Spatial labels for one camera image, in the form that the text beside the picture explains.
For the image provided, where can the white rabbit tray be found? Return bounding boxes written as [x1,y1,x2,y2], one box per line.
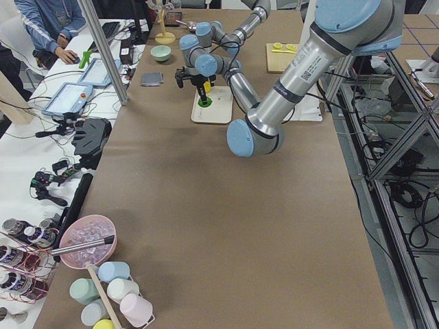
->
[191,86,233,124]

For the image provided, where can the seated person in blue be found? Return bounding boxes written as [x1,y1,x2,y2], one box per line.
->
[14,0,85,69]

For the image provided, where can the green lime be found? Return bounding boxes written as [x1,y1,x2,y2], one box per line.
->
[198,97,213,108]

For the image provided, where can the copper wire bottle rack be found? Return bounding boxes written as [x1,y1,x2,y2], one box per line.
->
[1,232,58,304]

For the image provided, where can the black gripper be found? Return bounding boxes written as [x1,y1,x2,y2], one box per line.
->
[174,67,216,101]

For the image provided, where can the black device holder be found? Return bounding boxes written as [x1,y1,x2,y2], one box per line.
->
[71,118,112,171]

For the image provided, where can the aluminium frame post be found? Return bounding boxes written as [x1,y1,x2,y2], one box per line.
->
[78,0,130,106]

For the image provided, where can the pink cup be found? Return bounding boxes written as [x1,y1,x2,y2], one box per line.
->
[119,293,155,328]

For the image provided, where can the wooden mug tree stand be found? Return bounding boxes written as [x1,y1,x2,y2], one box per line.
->
[155,5,176,45]

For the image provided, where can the pink bowl with ice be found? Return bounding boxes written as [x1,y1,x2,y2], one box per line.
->
[59,215,117,269]

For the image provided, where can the yellow plastic knife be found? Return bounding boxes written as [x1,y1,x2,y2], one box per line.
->
[270,49,297,54]

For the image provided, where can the grey folded cloth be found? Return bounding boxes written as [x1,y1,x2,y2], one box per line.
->
[141,72,163,86]

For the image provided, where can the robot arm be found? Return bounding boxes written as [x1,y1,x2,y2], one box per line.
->
[179,1,271,77]
[175,1,405,158]

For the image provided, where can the wooden cutting board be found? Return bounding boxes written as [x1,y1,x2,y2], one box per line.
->
[265,42,299,73]

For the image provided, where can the blue teach pendant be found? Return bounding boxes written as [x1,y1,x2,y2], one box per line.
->
[42,82,94,117]
[78,58,111,88]

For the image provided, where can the yellow lemon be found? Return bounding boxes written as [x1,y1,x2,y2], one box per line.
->
[203,81,212,93]

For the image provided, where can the grey blue cup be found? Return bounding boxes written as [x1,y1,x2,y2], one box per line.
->
[81,299,110,327]

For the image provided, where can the black framed tray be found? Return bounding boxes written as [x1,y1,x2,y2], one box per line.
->
[165,12,182,27]

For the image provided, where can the mint green cup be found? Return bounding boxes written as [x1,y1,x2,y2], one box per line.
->
[69,278,100,305]

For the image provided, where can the metal tongs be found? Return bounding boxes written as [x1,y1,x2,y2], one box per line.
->
[50,235,116,256]

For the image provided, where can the mint green bowl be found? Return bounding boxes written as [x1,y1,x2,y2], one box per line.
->
[150,45,171,62]

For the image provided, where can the metal scoop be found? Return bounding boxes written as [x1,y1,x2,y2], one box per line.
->
[176,20,197,33]

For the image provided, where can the yellow cup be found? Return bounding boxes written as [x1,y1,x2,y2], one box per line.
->
[93,319,116,329]

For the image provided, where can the light blue cup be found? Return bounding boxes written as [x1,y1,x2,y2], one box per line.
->
[98,261,130,283]

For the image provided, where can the white cup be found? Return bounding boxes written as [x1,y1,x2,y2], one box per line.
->
[106,278,140,304]

